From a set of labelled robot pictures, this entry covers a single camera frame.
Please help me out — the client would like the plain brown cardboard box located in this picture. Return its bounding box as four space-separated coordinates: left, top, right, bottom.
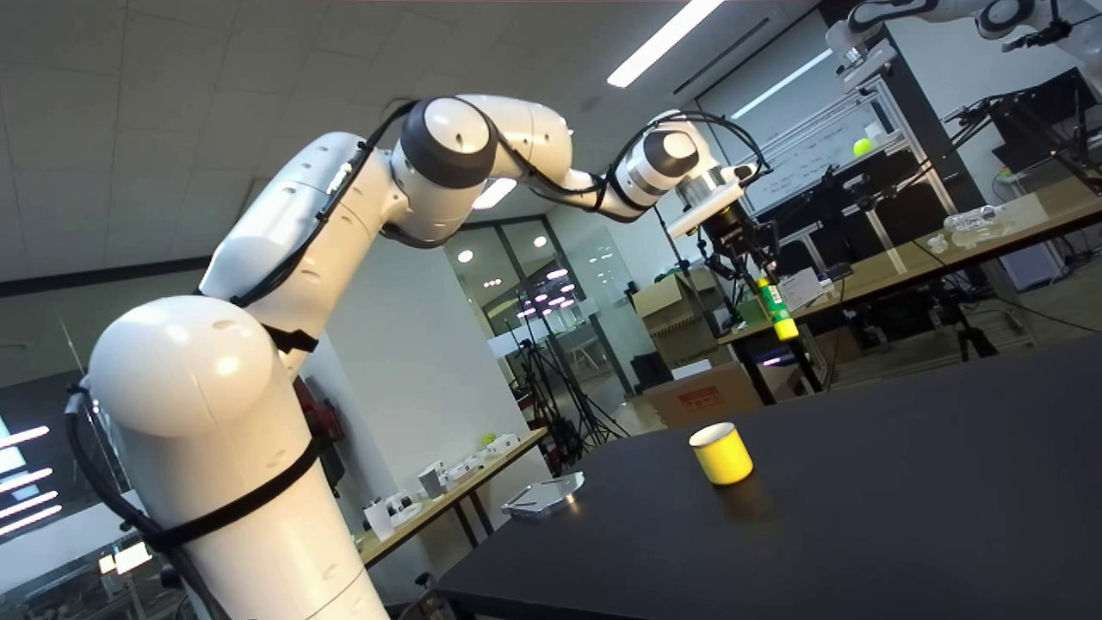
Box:
631 272 723 370

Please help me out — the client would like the long light wooden table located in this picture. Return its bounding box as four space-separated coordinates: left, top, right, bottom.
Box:
352 423 556 573

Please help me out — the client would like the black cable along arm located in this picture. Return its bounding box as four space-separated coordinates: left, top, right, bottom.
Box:
61 95 775 620

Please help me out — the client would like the brown cardboard box red print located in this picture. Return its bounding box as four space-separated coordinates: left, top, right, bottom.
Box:
638 362 768 434

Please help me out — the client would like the green and yellow glue stick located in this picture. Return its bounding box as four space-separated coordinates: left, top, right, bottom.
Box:
752 272 802 343

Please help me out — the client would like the long ceiling light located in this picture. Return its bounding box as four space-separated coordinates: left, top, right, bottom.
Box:
602 0 731 91

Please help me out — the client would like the wooden desk with black legs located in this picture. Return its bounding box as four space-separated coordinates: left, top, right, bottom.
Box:
721 184 1102 398

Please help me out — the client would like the black camera tripod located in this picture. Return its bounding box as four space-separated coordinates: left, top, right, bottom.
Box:
501 333 633 463

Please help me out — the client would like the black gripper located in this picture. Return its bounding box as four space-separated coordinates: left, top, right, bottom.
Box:
694 201 790 306

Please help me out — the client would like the yellow cup with handle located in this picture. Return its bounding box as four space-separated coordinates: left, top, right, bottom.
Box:
685 420 757 491

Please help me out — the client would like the white object at right edge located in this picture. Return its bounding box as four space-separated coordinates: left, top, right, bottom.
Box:
501 467 591 527

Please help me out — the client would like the thin ceiling light strip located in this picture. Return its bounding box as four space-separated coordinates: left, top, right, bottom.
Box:
726 44 836 125

